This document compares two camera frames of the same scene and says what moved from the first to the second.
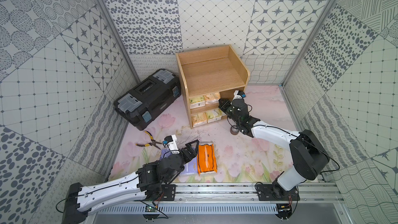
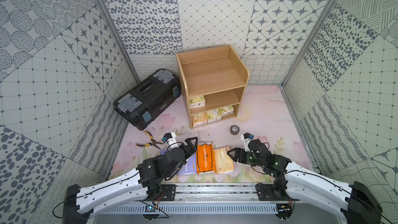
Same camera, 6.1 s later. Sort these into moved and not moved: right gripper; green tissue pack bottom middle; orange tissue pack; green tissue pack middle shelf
Moved: right gripper
Not moved: orange tissue pack; green tissue pack bottom middle; green tissue pack middle shelf
